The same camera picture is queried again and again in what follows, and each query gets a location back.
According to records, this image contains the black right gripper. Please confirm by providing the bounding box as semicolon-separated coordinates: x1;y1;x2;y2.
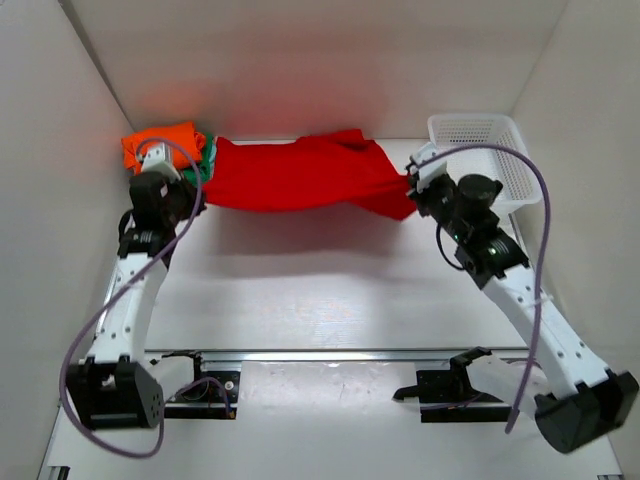
408;174;469;244

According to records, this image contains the red t shirt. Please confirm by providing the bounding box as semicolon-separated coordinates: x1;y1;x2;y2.
203;129;415;221

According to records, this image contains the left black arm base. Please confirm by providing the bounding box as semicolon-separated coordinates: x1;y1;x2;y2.
157;350;241;420

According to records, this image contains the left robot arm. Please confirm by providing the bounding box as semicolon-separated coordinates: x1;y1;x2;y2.
64;172;205;431

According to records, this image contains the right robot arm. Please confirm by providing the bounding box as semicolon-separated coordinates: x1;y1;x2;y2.
408;173;639;454

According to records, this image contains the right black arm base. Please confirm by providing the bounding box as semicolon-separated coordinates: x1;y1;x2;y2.
392;347;511;423

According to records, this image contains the folded green t shirt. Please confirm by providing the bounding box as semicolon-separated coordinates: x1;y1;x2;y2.
183;133;215;187

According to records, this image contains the folded orange t shirt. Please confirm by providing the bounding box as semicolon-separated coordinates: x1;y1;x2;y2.
121;121;207;174

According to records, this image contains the folded mint t shirt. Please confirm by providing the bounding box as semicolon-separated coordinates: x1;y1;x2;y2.
208;139;217;172

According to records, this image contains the white plastic basket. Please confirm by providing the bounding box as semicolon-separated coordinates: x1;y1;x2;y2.
427;113;542;218

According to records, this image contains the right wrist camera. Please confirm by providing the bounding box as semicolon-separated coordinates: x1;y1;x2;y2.
405;142;447;195

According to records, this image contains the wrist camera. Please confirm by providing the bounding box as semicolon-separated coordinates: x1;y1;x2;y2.
140;142;181;183
405;142;447;195

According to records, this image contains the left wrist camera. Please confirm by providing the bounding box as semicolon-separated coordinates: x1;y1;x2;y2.
140;142;181;183

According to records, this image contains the aluminium table rail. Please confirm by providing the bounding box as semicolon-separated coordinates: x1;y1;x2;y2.
144;347;559;365

